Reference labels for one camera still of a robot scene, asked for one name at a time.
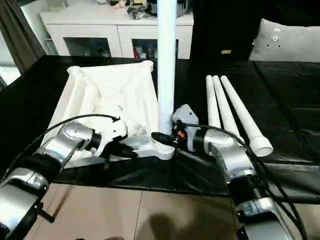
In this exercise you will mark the white plastic table top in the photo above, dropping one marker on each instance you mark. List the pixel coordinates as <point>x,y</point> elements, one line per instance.
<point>112,82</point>

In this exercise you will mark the white plastic table leg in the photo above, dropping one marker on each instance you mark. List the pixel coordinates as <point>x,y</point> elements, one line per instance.
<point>167,62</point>
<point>238,105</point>
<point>213,105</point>
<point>225,105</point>

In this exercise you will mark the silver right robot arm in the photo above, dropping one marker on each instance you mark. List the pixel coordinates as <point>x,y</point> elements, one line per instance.
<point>232,160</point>

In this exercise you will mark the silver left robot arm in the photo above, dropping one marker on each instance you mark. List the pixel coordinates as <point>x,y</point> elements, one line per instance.
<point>55,147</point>

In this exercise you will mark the black metal support rod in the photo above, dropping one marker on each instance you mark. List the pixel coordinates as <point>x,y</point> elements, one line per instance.
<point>57,205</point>

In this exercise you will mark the small white jar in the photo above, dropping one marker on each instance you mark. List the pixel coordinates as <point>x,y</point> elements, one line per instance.
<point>144,54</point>

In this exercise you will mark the black work mat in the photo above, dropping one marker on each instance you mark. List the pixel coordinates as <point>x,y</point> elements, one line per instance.
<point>287,105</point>

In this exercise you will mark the black furniture with gold label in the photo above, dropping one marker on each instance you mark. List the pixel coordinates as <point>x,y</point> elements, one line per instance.
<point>220,25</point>

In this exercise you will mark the white sideboard with glass doors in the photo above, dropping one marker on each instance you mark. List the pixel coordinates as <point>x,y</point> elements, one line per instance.
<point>100,27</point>

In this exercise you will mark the dark clutter pile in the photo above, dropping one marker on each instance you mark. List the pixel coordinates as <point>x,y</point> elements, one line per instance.
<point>140,12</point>

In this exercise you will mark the grey rounded bag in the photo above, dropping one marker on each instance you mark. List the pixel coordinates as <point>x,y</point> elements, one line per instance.
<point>183,8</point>

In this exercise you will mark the grey cushion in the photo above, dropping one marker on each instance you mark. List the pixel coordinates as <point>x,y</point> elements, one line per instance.
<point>285,40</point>

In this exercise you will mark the grey-brown curtain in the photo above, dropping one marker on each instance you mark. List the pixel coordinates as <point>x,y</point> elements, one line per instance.
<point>20,35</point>

